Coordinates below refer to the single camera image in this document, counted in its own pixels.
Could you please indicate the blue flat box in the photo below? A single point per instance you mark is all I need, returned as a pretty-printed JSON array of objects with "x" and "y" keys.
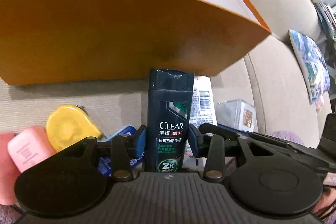
[{"x": 104, "y": 165}]

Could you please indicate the yellow tape measure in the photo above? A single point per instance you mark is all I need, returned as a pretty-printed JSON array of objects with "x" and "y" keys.
[{"x": 69, "y": 124}]

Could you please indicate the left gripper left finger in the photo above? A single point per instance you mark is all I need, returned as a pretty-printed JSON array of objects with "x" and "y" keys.
[{"x": 123, "y": 148}]

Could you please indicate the purple fluffy blanket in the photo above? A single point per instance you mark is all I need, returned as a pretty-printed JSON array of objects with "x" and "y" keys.
[{"x": 287, "y": 135}]

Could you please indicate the pink pump bottle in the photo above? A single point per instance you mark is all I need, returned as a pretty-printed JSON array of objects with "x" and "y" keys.
[{"x": 30, "y": 147}]

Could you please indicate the dark Clear shampoo bottle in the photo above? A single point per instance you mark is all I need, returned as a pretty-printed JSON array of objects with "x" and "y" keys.
[{"x": 170, "y": 95}]

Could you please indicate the blue patterned cushion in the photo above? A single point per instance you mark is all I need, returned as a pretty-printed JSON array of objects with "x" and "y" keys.
[{"x": 312, "y": 65}]

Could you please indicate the orange cardboard box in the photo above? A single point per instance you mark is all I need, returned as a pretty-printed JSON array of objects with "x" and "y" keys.
[{"x": 56, "y": 41}]

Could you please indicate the stack of magazines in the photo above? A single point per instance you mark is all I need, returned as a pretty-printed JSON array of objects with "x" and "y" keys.
[{"x": 326, "y": 17}]

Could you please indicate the beige sofa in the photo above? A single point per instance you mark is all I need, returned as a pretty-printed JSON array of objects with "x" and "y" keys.
[{"x": 269, "y": 77}]

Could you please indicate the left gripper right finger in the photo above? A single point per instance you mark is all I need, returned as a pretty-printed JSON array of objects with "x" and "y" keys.
[{"x": 211, "y": 147}]

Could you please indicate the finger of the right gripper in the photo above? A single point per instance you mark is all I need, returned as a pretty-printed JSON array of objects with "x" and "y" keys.
[{"x": 233, "y": 134}]

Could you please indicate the person's right hand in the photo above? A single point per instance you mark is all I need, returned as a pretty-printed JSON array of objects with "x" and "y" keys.
[{"x": 325, "y": 203}]

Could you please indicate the white labelled bottle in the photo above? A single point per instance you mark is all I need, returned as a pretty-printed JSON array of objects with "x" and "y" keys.
[{"x": 202, "y": 111}]

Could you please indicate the pink cylindrical bottle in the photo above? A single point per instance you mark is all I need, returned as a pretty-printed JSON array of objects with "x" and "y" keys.
[{"x": 9, "y": 172}]

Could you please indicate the clear cube box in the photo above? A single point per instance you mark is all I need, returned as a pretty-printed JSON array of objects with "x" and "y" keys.
[{"x": 236, "y": 114}]

